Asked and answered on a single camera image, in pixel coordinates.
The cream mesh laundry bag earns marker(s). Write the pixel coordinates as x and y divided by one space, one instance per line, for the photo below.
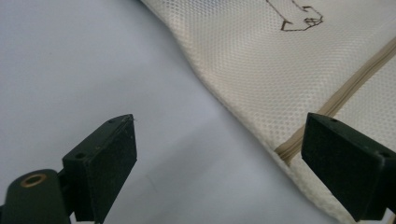
264 71

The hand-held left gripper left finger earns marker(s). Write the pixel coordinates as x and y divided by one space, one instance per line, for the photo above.
102 161

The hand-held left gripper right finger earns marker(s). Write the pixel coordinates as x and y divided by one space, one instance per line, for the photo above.
345 168

